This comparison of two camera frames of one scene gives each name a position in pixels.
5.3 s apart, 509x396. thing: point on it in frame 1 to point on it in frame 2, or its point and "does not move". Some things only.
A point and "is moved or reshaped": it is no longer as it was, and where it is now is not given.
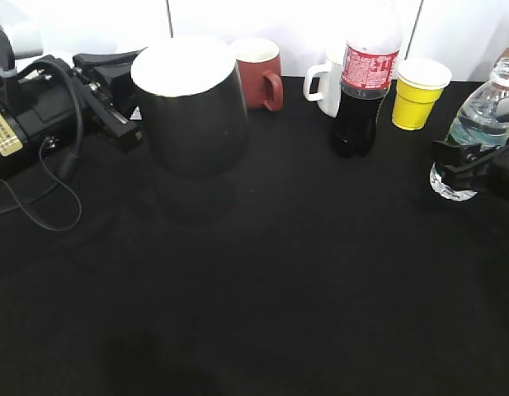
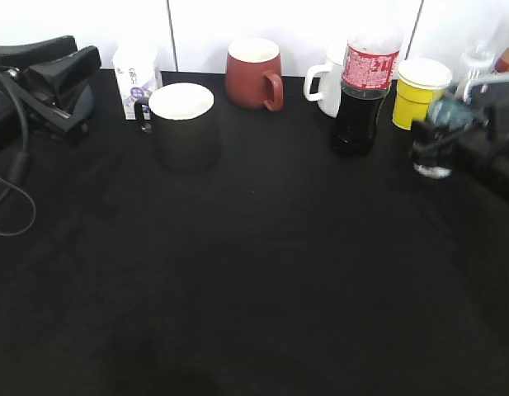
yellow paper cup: x=419 y=85 does not move
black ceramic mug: x=195 y=105 is moved or reshaped
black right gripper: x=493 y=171 to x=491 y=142
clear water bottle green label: x=475 y=123 is moved or reshaped
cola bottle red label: x=371 y=58 does not move
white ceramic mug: x=330 y=82 does not move
